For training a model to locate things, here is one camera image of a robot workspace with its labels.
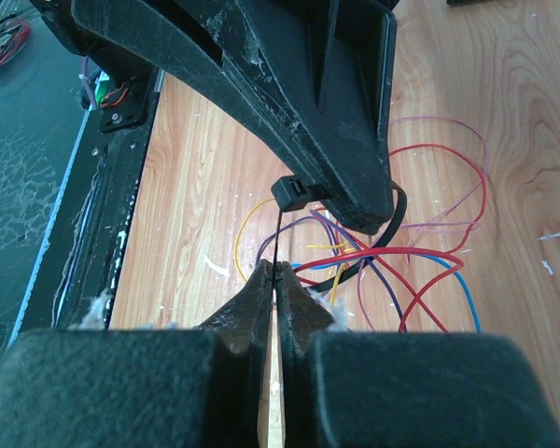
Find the blue wire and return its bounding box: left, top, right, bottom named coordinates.
left=291, top=249, right=484, bottom=333

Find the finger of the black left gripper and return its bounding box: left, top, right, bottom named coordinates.
left=72, top=1, right=398, bottom=234

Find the black zip tie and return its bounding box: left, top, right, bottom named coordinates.
left=269, top=175, right=410, bottom=296

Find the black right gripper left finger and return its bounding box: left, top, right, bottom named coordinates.
left=0, top=260, right=273, bottom=447

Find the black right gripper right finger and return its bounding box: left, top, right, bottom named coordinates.
left=274, top=263, right=560, bottom=447

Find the purple wire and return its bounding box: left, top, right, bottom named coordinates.
left=259, top=208, right=405, bottom=328

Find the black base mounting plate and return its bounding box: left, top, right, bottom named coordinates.
left=13, top=69, right=163, bottom=333

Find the yellow wire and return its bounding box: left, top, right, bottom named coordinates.
left=232, top=198, right=356, bottom=304

